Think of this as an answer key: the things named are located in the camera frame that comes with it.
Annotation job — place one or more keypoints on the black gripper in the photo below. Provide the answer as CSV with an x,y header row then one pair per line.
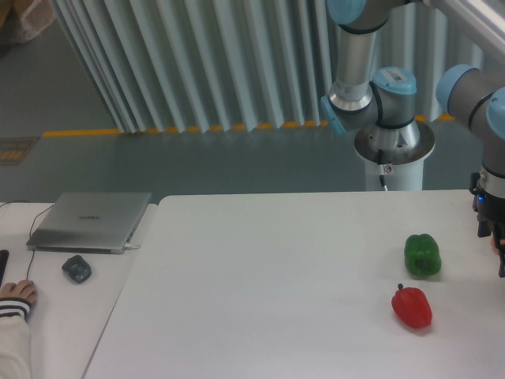
x,y
490,216

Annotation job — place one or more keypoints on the white sleeve striped cuff forearm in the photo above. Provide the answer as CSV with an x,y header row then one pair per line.
x,y
15,339

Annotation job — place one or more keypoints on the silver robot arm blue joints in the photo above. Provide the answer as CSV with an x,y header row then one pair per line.
x,y
361,96

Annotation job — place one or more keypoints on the person's hand on mouse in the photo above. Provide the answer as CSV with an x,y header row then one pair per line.
x,y
19,296

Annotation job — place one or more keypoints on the green bell pepper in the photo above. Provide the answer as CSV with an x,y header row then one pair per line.
x,y
422,255

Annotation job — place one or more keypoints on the red bell pepper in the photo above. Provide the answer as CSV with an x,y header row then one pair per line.
x,y
412,307

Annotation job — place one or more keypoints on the white folding partition screen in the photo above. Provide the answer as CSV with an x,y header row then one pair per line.
x,y
207,64

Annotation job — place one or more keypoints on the silver closed laptop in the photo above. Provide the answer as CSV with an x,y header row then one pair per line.
x,y
90,222

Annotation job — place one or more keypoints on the black keyboard edge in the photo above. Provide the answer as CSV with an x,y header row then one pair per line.
x,y
4,257

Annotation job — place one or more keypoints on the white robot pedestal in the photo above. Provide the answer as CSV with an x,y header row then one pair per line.
x,y
394,158

